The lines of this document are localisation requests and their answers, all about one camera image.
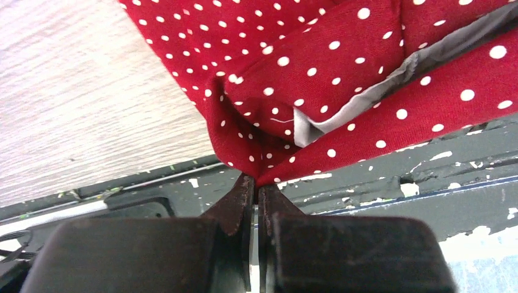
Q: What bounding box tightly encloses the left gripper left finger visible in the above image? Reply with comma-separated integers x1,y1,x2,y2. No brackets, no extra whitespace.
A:
202,173,255,292

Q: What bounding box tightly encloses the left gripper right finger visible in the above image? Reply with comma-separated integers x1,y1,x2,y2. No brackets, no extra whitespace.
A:
258,185,305,292

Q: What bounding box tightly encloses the red dotted garment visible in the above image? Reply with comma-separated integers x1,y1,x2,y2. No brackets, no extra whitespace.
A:
120,0,517,185

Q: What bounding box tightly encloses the aluminium rail frame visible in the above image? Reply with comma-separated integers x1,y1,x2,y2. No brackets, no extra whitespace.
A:
1,162,225,236

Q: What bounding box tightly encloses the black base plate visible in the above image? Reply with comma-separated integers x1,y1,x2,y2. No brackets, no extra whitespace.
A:
0,115,518,268

